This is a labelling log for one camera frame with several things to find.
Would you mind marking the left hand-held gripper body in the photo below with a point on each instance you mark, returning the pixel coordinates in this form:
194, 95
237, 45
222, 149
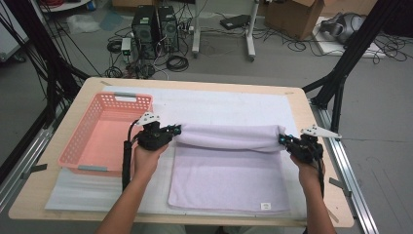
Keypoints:
152, 138

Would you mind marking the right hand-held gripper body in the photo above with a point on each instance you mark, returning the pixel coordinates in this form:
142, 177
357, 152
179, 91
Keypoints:
307, 149

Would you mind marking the pink plastic basket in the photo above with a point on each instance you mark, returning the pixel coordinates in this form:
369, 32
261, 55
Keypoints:
107, 143

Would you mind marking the lavender printed towel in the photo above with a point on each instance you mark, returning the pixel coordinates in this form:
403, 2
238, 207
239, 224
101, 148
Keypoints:
227, 175

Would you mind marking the person's right hand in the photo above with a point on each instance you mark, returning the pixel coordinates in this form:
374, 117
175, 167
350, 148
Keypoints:
307, 174

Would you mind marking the person's left hand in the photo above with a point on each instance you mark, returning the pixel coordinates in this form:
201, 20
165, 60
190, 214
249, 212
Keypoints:
149, 162

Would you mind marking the white grid mat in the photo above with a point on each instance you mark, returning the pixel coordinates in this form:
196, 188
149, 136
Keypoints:
220, 104

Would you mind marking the thin wooden stick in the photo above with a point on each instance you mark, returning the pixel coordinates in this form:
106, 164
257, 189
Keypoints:
333, 217

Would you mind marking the small white box device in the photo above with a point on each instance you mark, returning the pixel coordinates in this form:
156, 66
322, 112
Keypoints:
126, 45

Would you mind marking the person's grey trousers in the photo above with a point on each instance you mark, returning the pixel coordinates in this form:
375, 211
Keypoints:
181, 230

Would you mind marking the black computer tower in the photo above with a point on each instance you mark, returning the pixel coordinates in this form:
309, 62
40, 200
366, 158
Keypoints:
144, 32
168, 29

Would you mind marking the white floor board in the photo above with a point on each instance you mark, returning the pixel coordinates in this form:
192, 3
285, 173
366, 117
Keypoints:
328, 47

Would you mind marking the white metal stand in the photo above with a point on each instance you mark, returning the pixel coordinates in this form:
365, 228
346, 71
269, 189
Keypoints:
250, 35

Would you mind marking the brown cardboard box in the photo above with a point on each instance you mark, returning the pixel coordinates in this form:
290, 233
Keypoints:
292, 19

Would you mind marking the grey padded headset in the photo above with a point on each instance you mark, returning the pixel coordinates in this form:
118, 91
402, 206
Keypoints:
341, 27

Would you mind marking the flat black device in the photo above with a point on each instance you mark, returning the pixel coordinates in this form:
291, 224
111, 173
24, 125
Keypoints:
235, 21

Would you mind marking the flat brown cardboard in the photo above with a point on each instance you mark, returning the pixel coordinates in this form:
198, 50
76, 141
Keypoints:
130, 2

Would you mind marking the clear plastic bag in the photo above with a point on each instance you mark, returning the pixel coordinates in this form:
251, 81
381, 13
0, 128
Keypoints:
81, 23

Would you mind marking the white round table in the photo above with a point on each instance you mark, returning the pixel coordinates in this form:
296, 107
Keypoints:
65, 6

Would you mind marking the white cabinet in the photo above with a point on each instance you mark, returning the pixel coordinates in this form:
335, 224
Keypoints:
8, 42

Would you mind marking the aluminium rail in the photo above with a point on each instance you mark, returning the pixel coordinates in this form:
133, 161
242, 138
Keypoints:
22, 162
341, 162

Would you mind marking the grey rail clamp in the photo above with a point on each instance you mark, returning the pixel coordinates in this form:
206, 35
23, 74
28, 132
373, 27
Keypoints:
37, 168
337, 183

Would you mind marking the black frame strut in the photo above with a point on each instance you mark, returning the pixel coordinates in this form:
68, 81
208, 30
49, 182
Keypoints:
42, 55
350, 52

